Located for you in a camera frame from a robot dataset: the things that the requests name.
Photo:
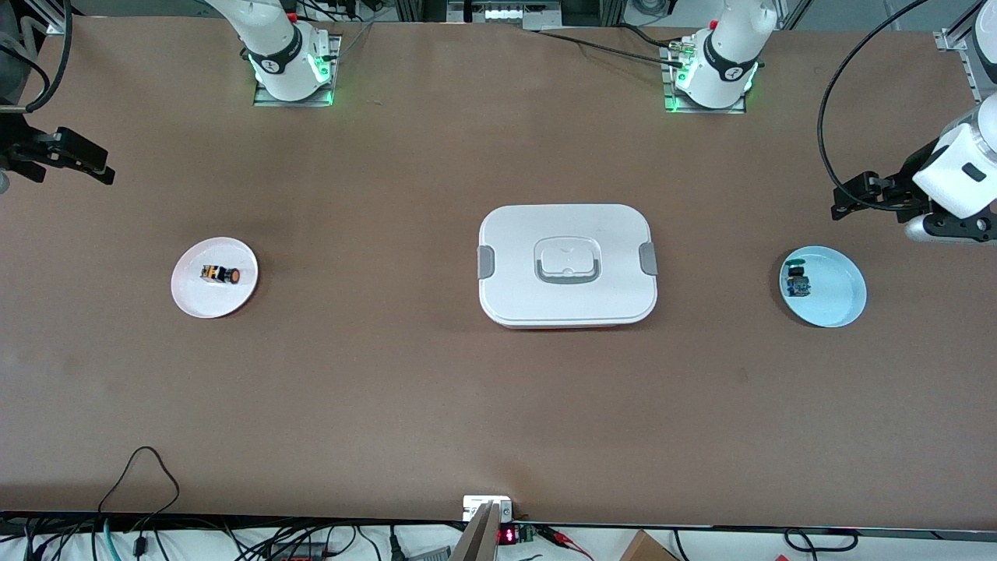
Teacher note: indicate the white lidded box grey latches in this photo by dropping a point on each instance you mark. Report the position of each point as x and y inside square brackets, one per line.
[568, 296]

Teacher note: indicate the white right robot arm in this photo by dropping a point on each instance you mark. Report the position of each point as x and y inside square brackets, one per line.
[280, 54]

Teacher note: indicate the brown cardboard box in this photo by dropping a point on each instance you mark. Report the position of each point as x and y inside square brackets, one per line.
[646, 549]

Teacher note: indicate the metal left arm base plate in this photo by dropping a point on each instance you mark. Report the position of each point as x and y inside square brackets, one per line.
[701, 111]

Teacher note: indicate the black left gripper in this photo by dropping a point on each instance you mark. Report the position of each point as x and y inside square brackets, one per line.
[902, 192]

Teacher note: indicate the white power strip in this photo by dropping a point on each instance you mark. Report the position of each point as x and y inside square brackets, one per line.
[506, 13]

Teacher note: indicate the pink round plate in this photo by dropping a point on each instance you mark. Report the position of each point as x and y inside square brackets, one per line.
[195, 298]

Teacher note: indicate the red clip test leads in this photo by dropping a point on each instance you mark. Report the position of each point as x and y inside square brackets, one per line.
[561, 534]

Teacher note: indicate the light blue round plate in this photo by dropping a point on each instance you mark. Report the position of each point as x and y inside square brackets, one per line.
[840, 288]

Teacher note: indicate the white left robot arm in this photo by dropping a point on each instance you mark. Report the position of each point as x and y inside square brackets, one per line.
[728, 62]

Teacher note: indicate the aluminium camera mount bar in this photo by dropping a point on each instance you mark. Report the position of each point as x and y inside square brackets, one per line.
[477, 538]

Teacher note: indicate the orange push button switch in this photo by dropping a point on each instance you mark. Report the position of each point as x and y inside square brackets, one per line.
[222, 275]

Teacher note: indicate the green push button switch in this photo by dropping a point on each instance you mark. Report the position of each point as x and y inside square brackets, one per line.
[797, 284]

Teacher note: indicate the red digit display module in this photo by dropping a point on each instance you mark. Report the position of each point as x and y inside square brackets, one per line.
[506, 535]

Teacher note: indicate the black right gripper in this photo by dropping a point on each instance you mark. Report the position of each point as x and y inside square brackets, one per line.
[17, 147]

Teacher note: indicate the white bracket plate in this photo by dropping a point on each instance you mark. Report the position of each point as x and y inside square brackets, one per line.
[471, 505]

